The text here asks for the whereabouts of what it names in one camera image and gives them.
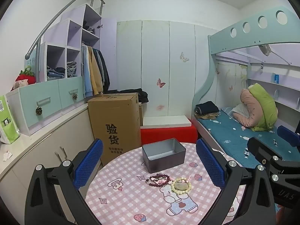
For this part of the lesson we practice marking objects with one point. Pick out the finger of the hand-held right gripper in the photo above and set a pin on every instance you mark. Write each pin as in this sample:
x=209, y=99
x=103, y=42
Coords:
x=288, y=134
x=260, y=150

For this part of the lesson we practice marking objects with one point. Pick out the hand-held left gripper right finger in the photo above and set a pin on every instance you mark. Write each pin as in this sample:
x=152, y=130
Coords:
x=209, y=164

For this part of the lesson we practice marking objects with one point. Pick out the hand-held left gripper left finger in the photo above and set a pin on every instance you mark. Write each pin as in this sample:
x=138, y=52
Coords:
x=90, y=161

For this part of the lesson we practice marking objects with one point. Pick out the grey metal tin box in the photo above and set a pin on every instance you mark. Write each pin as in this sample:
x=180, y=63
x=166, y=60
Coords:
x=166, y=161

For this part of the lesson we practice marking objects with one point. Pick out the blue patterned bedsheet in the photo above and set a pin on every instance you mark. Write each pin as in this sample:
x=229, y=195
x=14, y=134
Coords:
x=225, y=131

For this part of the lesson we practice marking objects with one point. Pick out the green quilt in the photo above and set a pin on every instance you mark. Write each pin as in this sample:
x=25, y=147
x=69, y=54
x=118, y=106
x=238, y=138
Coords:
x=267, y=105

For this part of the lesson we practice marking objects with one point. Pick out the pink quilt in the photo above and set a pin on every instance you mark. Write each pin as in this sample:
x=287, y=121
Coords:
x=252, y=107

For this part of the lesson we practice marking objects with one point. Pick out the white pillow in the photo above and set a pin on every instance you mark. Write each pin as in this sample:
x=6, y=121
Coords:
x=240, y=110

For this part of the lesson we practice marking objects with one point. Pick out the large brown cardboard box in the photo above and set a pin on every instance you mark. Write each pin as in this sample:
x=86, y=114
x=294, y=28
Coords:
x=112, y=121

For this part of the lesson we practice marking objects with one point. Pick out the folded tan clothes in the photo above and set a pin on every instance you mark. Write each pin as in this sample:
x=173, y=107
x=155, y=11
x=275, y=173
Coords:
x=208, y=116

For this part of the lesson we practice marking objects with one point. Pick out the red storage box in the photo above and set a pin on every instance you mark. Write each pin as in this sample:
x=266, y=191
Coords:
x=168, y=134

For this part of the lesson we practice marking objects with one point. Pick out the folded dark clothes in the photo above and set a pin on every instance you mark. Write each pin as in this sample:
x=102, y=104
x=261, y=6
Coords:
x=207, y=107

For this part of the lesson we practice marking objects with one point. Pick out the cream low cabinet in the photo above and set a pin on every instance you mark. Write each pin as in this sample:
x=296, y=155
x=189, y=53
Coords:
x=35, y=150

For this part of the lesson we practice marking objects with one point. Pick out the small blue box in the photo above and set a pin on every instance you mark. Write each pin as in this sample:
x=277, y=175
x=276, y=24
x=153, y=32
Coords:
x=276, y=78

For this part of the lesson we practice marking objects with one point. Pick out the white board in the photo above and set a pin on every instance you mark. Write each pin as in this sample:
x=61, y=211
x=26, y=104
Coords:
x=164, y=121

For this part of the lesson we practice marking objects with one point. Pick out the pink checked cartoon tablecloth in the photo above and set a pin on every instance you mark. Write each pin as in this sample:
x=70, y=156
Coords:
x=140, y=201

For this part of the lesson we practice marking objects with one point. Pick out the mint green drawer unit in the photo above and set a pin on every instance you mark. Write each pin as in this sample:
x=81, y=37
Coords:
x=54, y=105

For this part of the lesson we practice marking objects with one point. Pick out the pale pink butterfly sticker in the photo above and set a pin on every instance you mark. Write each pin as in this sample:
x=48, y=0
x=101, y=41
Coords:
x=160, y=107

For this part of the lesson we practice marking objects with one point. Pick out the light blue hanging shirt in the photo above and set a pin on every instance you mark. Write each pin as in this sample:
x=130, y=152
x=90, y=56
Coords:
x=86, y=79

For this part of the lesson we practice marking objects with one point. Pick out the white paper scrap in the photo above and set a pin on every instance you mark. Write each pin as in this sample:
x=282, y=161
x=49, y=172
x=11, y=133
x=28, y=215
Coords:
x=8, y=156

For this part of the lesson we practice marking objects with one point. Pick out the black clothes pile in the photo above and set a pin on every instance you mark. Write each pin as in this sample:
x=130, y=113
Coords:
x=140, y=95

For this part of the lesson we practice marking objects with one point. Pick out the yellow hanging jacket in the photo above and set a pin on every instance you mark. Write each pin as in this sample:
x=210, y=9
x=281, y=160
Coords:
x=96, y=75

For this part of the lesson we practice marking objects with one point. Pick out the dark hanging jackets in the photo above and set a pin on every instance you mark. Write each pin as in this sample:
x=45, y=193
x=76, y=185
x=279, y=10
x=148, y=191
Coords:
x=104, y=72

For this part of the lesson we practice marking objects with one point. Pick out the green and white bag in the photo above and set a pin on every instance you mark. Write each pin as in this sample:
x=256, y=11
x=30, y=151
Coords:
x=8, y=124

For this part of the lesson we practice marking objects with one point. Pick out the folded blue jeans stack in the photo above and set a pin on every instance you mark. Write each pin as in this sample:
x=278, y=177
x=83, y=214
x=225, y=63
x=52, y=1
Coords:
x=55, y=74

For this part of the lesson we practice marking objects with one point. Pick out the folded grey clothes stack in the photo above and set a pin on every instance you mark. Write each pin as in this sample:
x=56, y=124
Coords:
x=71, y=69

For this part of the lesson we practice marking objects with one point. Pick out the red strawberry plush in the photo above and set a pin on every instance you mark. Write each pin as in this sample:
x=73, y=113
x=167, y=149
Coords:
x=24, y=77

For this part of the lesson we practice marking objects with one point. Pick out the white butterfly sticker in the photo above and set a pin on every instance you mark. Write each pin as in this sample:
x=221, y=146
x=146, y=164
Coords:
x=184, y=57

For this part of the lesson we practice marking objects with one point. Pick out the white wardrobe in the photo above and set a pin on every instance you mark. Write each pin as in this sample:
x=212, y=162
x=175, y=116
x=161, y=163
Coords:
x=152, y=58

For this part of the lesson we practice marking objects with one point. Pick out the lavender stair shelf cabinet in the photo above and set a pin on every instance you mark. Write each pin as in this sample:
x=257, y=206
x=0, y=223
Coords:
x=75, y=30

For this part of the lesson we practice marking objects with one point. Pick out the dark clothes in cubby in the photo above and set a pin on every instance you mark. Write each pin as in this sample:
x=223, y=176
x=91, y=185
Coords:
x=89, y=29

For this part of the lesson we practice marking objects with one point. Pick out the grey metal handrail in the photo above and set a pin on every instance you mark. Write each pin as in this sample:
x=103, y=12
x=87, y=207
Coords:
x=46, y=27

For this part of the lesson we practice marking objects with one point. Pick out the mint green bunk bed frame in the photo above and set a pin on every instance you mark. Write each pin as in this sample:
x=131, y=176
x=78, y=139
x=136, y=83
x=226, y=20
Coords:
x=220, y=39

